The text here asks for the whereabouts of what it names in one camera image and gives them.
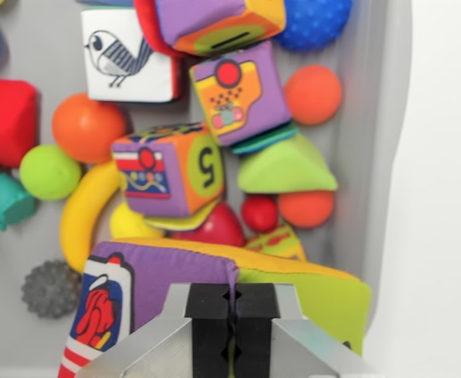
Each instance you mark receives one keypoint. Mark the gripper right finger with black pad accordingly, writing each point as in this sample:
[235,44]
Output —
[262,346]

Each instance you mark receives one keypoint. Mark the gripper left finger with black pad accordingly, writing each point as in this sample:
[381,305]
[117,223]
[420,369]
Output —
[199,346]

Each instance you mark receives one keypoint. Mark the house print fabric cube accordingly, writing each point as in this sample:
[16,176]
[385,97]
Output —
[167,271]

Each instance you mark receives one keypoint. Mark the grey plastic bin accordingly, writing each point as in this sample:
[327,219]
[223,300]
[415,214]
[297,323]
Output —
[356,157]

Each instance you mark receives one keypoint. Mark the ABC fabric cube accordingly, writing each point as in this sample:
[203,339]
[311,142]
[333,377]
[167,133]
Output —
[281,244]

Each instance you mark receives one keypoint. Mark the dark red rounded toy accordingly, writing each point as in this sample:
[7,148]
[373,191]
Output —
[218,230]

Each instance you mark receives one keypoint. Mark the yellow-green cloth shape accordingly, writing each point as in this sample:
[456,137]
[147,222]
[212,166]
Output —
[187,222]

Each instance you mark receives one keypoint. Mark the small red ball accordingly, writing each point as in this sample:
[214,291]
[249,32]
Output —
[259,213]

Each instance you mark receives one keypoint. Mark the red-orange foam ball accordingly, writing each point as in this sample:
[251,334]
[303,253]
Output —
[307,208]

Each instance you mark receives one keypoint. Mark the grey bumpy rubber ball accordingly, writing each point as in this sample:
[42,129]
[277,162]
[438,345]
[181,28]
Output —
[51,289]

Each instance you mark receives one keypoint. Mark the yellow toy banana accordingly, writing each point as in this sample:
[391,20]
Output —
[83,216]

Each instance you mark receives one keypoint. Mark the small number five cube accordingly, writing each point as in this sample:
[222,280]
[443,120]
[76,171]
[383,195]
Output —
[163,173]

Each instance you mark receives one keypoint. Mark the green cloth triangle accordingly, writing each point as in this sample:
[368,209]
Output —
[289,169]

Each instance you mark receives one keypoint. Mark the teal cloth shape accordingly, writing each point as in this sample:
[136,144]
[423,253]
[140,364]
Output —
[262,141]

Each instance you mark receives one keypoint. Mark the green foam ball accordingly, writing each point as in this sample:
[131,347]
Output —
[49,173]

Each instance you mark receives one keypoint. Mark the teal rubber figure toy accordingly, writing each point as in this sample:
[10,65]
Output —
[2,201]

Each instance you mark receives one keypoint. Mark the orange foam ball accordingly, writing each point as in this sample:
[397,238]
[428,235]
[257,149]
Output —
[313,94]
[87,128]

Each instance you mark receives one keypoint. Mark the purple mouse print cube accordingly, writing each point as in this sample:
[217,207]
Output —
[242,94]

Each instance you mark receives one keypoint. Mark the white bird print cube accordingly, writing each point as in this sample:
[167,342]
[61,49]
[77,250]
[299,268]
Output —
[124,63]

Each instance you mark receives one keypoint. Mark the red cloth block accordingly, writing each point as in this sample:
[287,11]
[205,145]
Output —
[6,122]

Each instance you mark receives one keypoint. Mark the red cloth shape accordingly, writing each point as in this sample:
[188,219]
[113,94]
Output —
[152,27]

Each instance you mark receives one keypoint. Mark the blue bumpy rubber ball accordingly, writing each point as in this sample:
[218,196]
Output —
[313,23]

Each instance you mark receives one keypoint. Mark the camera print fabric cube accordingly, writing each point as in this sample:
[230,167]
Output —
[215,23]

